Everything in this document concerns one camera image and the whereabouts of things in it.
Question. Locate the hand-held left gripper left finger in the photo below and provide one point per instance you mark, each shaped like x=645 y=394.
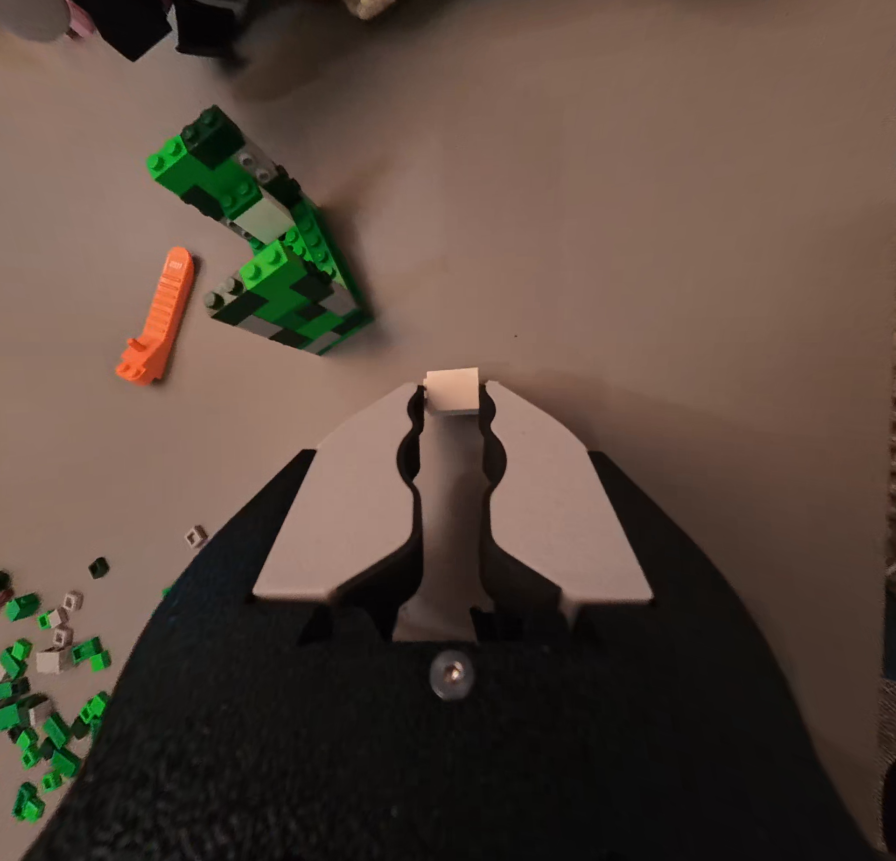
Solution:
x=343 y=518

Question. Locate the green lego body build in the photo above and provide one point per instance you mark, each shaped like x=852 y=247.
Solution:
x=266 y=273

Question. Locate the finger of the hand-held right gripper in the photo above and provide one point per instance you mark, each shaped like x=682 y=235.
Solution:
x=28 y=0

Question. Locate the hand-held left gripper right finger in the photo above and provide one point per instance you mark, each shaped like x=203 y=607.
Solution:
x=560 y=518

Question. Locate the pile of loose lego bricks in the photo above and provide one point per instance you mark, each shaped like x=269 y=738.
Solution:
x=24 y=607

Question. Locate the white lego brick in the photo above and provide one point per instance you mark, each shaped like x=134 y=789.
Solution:
x=453 y=390

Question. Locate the orange brick separator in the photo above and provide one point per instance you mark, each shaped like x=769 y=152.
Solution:
x=164 y=308

